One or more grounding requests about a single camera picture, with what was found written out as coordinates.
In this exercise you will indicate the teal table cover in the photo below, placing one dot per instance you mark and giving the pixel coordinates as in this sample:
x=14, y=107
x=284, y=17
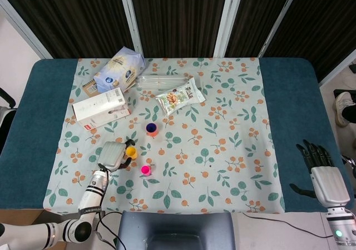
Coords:
x=33, y=122

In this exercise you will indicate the white desk lamp box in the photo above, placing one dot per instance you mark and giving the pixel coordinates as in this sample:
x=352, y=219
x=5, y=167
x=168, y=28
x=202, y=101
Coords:
x=101, y=108

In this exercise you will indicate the white sneaker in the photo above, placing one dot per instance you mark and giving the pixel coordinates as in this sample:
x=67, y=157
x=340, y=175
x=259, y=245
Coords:
x=341, y=108

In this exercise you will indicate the dark white-framed folding screen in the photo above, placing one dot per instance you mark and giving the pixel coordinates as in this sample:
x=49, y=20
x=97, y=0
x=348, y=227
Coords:
x=178, y=16

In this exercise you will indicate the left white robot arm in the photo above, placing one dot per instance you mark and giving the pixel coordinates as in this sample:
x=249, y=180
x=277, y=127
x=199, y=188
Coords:
x=91, y=189

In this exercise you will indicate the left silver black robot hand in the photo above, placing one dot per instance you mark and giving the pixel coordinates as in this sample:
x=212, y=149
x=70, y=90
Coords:
x=112, y=155

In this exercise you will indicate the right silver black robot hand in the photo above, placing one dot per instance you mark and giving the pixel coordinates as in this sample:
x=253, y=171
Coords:
x=329, y=184

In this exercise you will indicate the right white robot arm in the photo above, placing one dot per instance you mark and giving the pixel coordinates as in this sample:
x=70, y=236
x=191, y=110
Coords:
x=338, y=227

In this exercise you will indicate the black office chair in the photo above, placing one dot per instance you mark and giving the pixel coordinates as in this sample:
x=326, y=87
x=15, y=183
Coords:
x=7, y=114

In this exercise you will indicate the black trouser leg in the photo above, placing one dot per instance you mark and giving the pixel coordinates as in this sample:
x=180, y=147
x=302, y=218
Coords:
x=350, y=111

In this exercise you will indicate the silver nut snack bag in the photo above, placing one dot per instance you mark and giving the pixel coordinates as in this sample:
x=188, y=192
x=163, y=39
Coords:
x=180, y=95

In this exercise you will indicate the grey robot torso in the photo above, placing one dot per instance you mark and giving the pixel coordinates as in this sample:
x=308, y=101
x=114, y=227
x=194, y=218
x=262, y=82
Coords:
x=175, y=230

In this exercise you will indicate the brown cardboard box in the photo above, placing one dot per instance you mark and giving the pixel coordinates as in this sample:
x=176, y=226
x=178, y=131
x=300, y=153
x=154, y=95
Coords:
x=19, y=216

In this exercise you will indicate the dark blue plastic cup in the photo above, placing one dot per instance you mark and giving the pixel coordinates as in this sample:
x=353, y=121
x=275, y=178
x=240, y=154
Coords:
x=150, y=127

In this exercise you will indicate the pink plastic cup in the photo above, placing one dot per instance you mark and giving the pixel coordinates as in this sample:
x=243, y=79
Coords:
x=145, y=170

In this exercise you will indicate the orange plastic cup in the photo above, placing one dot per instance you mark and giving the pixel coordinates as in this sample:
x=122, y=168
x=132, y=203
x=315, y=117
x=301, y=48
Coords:
x=153, y=133

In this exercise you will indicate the blue white paper bag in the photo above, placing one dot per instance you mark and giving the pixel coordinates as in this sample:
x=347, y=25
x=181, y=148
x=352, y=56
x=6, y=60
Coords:
x=119, y=69

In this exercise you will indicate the clear plastic tube pack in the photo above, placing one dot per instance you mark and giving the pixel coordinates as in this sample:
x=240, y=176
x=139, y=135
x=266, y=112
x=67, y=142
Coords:
x=161, y=82

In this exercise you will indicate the yellow plastic cup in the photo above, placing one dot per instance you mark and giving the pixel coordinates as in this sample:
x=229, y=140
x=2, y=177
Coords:
x=131, y=152

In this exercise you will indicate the floral fruit print tablecloth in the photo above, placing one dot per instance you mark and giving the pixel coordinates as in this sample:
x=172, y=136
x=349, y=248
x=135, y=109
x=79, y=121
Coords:
x=208, y=150

